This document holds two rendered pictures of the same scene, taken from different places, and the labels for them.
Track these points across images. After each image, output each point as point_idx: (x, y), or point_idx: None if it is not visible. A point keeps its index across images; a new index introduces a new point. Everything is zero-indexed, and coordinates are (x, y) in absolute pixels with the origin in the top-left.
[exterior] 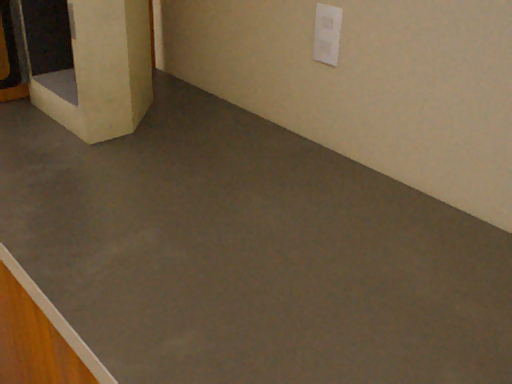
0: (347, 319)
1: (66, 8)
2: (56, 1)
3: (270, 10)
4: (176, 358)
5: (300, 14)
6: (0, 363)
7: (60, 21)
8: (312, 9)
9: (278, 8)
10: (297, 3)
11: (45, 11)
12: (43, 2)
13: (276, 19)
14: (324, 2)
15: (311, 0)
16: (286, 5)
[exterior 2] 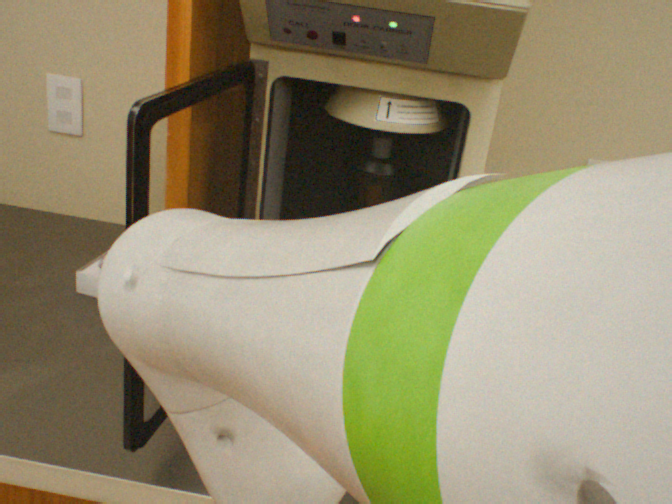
0: None
1: (278, 199)
2: (276, 192)
3: (503, 167)
4: None
5: (556, 170)
6: None
7: (274, 220)
8: (577, 165)
9: (518, 165)
10: (552, 159)
11: (271, 210)
12: (272, 197)
13: (512, 177)
14: (597, 158)
15: (576, 156)
16: (533, 161)
